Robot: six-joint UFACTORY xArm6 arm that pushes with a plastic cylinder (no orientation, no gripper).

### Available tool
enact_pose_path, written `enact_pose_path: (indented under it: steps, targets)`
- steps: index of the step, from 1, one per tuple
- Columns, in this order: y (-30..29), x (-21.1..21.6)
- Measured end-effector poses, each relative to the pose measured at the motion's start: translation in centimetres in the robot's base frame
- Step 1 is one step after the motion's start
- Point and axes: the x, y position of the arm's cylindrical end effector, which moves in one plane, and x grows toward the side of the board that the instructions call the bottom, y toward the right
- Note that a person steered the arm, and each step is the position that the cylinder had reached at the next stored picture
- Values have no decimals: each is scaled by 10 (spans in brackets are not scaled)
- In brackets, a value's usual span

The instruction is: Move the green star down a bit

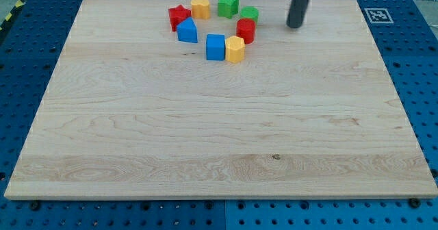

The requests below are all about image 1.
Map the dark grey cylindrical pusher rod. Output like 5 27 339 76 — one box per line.
286 0 309 29

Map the green star block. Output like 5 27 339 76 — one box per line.
218 0 240 19

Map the red star block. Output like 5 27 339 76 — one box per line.
168 5 192 32

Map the green cylinder block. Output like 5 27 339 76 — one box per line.
240 6 259 24

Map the red cylinder block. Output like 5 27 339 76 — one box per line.
236 18 256 44

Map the white fiducial marker tag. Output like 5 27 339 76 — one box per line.
365 8 394 24

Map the yellow hexagon block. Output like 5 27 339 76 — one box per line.
225 36 245 63

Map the blue cube block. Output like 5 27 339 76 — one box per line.
206 34 225 61

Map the yellow heart block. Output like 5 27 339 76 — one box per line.
190 0 211 19

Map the blue triangle block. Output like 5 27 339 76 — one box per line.
177 17 198 43

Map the light wooden board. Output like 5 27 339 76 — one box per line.
5 0 437 200

